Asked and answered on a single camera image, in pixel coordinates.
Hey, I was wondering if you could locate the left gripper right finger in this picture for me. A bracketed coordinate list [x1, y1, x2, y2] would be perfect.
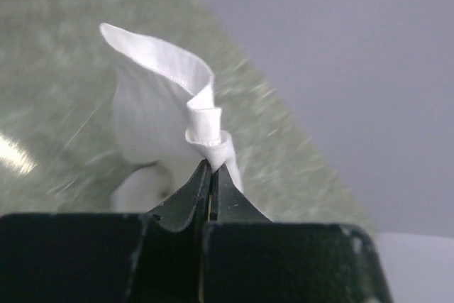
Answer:
[202, 167, 392, 302]

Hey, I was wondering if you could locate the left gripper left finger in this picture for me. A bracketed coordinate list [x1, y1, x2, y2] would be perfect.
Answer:
[1, 161, 210, 302]

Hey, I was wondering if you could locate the white t shirt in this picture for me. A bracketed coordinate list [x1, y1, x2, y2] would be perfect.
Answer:
[99, 23, 243, 212]

